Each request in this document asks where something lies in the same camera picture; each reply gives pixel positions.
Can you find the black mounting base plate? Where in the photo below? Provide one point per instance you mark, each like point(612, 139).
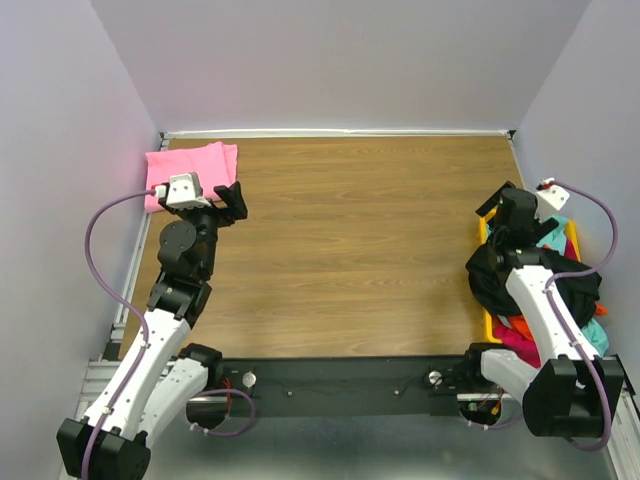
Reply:
point(352, 386)

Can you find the magenta t-shirt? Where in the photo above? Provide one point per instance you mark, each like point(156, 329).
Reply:
point(524, 348)

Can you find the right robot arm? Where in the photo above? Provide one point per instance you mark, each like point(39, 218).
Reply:
point(574, 393)

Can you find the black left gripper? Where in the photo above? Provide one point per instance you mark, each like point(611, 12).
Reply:
point(227, 216)

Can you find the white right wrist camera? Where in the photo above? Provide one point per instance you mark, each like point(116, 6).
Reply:
point(551, 199)

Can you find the folded pink t-shirt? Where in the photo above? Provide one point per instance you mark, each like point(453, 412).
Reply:
point(215, 164)

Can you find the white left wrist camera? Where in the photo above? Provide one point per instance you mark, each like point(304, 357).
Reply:
point(181, 192)

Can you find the orange t-shirt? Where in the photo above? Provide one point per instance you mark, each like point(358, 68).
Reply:
point(519, 324)

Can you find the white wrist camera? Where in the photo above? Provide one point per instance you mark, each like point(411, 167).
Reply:
point(181, 192)
point(551, 199)

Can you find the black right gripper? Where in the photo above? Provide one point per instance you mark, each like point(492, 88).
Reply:
point(493, 201)

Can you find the yellow plastic bin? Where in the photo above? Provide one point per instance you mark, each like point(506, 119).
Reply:
point(487, 320)

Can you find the teal t-shirt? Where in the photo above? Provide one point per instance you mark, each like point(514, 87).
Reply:
point(563, 239)

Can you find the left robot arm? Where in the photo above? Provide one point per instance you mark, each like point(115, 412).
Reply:
point(157, 377)

